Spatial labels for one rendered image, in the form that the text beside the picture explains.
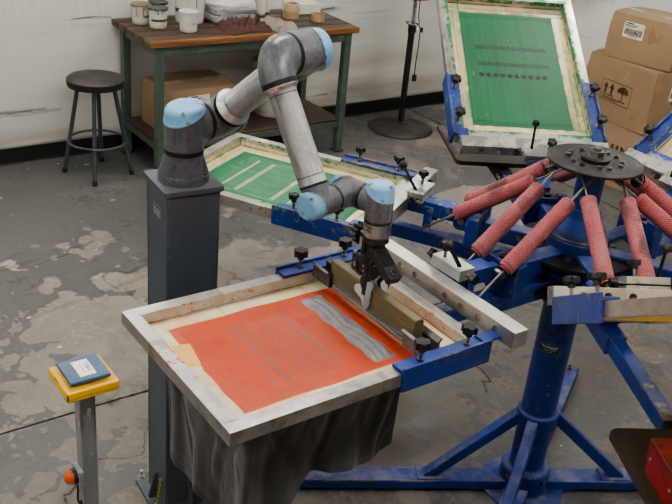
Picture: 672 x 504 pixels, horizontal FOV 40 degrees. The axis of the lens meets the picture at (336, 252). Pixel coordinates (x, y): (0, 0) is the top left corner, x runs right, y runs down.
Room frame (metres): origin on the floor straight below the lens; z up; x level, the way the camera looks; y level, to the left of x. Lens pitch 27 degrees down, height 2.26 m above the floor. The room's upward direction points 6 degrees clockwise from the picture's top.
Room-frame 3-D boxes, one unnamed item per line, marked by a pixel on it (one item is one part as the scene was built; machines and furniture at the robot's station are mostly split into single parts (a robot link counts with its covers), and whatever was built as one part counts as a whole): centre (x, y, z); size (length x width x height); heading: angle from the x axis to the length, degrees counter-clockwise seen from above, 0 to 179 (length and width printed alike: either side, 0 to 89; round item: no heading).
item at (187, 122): (2.51, 0.47, 1.37); 0.13 x 0.12 x 0.14; 142
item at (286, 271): (2.44, 0.04, 0.97); 0.30 x 0.05 x 0.07; 128
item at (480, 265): (2.42, -0.39, 1.02); 0.17 x 0.06 x 0.05; 128
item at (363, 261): (2.23, -0.10, 1.15); 0.09 x 0.08 x 0.12; 38
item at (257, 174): (3.06, 0.06, 1.05); 1.08 x 0.61 x 0.23; 68
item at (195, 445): (1.89, 0.29, 0.74); 0.45 x 0.03 x 0.43; 38
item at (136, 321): (2.07, 0.06, 0.97); 0.79 x 0.58 x 0.04; 128
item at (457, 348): (2.00, -0.30, 0.97); 0.30 x 0.05 x 0.07; 128
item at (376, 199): (2.22, -0.10, 1.31); 0.09 x 0.08 x 0.11; 52
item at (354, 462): (1.87, -0.02, 0.74); 0.46 x 0.04 x 0.42; 128
